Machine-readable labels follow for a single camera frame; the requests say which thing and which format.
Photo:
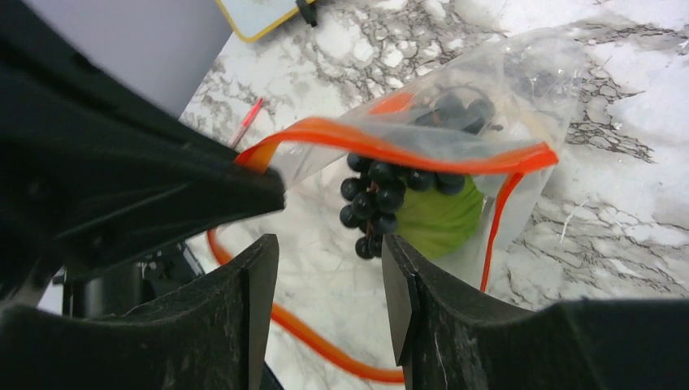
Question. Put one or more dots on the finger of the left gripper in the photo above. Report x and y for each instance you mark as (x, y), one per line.
(92, 175)

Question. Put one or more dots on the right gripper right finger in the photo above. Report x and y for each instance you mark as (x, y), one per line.
(449, 335)

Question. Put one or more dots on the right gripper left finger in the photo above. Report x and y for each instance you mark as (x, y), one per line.
(208, 334)

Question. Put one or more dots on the green cabbage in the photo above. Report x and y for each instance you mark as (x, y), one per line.
(436, 224)

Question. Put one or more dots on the black grape bunch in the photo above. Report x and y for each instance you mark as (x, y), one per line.
(377, 191)

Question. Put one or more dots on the clear zip top bag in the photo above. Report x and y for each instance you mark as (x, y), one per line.
(498, 113)

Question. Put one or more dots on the orange carrot piece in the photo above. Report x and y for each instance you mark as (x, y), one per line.
(393, 103)

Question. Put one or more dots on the red pen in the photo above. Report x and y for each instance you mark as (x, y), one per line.
(246, 123)

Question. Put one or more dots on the gold framed mirror tray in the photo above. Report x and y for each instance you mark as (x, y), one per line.
(251, 20)

